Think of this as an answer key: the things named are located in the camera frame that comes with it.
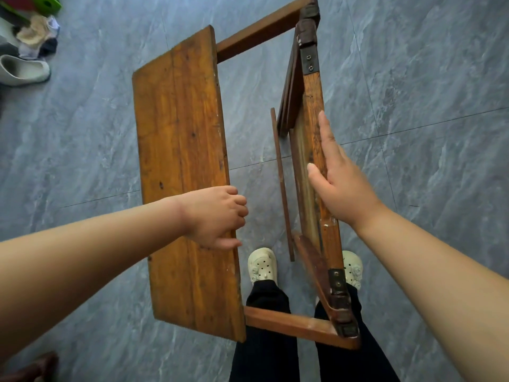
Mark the person's right hand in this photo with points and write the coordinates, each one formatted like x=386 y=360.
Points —
x=350 y=190

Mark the person's left hand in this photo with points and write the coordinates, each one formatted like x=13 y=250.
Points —
x=210 y=216

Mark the person's left forearm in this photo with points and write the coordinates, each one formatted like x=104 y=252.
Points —
x=79 y=250

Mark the person's right forearm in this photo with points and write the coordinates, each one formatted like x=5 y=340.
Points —
x=437 y=282

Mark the person's left cream shoe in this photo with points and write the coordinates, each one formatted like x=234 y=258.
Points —
x=262 y=264

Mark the person's cream shoe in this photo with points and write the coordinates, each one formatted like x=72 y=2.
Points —
x=262 y=264
x=353 y=270

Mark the person's right cream shoe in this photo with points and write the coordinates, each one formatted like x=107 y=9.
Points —
x=353 y=270

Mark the person's black trousers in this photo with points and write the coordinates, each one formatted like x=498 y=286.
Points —
x=266 y=354

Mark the brown wooden folding table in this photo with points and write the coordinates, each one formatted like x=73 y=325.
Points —
x=179 y=115

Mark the pile of mixed clothes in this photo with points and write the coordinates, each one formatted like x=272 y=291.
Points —
x=37 y=35

